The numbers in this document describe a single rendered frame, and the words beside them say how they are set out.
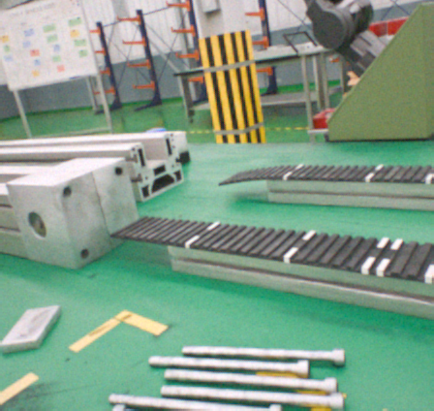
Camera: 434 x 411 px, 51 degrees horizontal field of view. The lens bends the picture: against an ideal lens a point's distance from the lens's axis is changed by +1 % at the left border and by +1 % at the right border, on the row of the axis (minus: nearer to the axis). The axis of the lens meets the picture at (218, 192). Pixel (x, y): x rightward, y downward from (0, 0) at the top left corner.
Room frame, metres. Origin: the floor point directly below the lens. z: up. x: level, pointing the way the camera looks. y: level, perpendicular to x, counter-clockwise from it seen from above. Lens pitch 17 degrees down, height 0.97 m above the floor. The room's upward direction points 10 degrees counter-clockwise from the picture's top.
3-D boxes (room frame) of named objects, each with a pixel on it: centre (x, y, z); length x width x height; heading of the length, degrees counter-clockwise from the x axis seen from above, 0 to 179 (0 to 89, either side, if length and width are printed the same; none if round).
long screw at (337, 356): (0.25, -0.01, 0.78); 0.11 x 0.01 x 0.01; 69
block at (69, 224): (0.52, 0.16, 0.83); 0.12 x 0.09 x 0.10; 142
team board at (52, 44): (6.41, 1.89, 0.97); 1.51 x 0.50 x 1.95; 67
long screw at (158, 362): (0.25, 0.02, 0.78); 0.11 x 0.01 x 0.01; 69
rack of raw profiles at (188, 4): (11.14, 1.27, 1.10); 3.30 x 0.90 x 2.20; 47
